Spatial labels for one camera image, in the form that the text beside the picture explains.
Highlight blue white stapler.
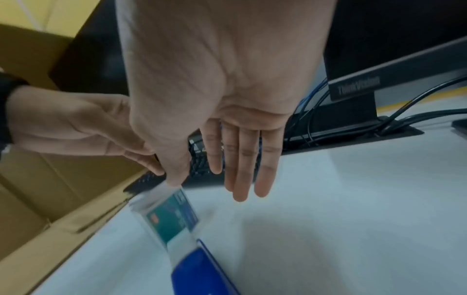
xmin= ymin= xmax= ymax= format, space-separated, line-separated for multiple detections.
xmin=168 ymin=239 xmax=242 ymax=295

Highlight black computer monitor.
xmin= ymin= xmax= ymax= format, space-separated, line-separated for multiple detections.
xmin=323 ymin=0 xmax=467 ymax=103
xmin=49 ymin=0 xmax=131 ymax=96

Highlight black desk cable tray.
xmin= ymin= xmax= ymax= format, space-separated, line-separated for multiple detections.
xmin=282 ymin=125 xmax=426 ymax=152

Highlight person's right hand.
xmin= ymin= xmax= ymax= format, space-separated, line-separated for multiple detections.
xmin=115 ymin=0 xmax=339 ymax=203

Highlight black wrist strap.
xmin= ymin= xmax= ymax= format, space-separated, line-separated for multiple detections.
xmin=0 ymin=71 xmax=30 ymax=151

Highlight teal white staples box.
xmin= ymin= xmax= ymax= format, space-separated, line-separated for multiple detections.
xmin=131 ymin=184 xmax=201 ymax=249

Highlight black keyboard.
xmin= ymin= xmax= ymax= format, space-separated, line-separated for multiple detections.
xmin=124 ymin=135 xmax=264 ymax=197

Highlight blue cables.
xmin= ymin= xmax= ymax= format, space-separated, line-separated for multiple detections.
xmin=293 ymin=76 xmax=329 ymax=139

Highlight person's left hand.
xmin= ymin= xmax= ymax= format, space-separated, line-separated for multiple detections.
xmin=7 ymin=85 xmax=166 ymax=176

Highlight brown cardboard box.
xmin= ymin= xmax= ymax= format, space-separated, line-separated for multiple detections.
xmin=0 ymin=22 xmax=162 ymax=295

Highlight black monitor stand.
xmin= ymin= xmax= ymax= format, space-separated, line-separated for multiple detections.
xmin=328 ymin=92 xmax=394 ymax=137

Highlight thick black power cable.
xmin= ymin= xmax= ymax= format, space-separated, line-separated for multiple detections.
xmin=382 ymin=77 xmax=467 ymax=129

